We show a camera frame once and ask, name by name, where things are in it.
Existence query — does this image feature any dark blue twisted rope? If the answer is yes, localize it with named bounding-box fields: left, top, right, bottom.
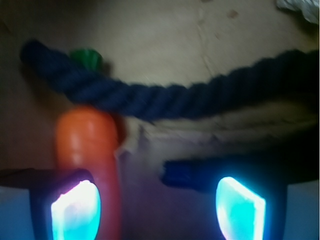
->
left=19, top=39, right=320, bottom=122

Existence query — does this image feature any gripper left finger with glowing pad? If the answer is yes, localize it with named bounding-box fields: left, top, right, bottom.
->
left=0, top=168, right=101, bottom=240

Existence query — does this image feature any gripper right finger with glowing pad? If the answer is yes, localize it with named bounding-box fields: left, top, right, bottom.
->
left=215, top=163, right=320, bottom=240

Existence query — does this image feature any orange toy carrot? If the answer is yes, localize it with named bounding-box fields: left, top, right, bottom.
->
left=55, top=106, right=122, bottom=240

